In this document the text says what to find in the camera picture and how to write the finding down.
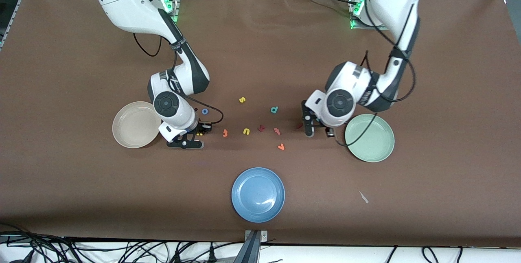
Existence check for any light green plate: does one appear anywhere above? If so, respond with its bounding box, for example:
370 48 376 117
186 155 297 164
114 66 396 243
344 114 395 163

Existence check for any beige brown plate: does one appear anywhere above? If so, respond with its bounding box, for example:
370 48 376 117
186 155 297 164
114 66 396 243
112 101 162 149

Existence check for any blue plate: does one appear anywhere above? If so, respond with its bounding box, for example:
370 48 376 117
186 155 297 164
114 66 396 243
231 167 286 223

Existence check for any brown table mat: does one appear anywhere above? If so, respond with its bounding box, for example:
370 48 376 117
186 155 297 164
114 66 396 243
0 0 521 247

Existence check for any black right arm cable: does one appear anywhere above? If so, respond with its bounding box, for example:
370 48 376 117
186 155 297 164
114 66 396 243
134 33 225 126

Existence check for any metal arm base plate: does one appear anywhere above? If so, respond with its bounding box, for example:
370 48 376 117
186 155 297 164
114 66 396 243
163 0 182 26
349 0 393 31

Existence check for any black plug cable below table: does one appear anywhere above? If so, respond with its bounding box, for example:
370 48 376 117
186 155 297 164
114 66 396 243
171 241 245 263

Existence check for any aluminium camera mount profile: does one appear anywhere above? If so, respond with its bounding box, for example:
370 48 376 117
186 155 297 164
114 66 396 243
233 230 269 263

